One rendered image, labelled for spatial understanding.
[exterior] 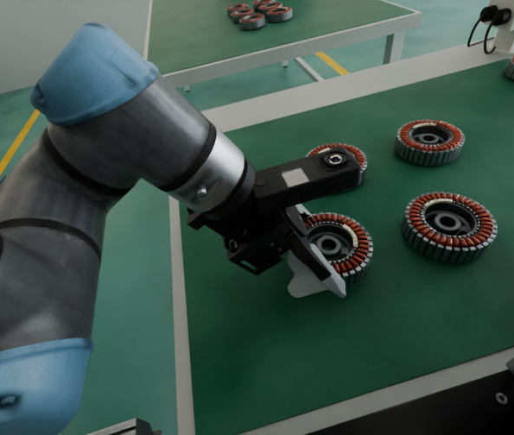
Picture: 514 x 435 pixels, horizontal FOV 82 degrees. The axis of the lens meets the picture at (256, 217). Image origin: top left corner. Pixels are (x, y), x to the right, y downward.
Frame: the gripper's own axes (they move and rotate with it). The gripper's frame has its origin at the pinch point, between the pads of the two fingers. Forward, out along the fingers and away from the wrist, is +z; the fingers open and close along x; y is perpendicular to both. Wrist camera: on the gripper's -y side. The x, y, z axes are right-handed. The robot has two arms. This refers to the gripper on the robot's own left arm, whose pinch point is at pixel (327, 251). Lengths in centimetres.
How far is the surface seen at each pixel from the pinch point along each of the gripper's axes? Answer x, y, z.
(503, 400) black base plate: 20.8, -7.5, 5.1
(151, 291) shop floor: -57, 90, 38
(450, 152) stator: -13.2, -23.9, 13.4
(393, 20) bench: -96, -54, 34
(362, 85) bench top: -51, -24, 17
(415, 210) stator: -2.3, -12.8, 6.2
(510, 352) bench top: 16.9, -10.9, 9.6
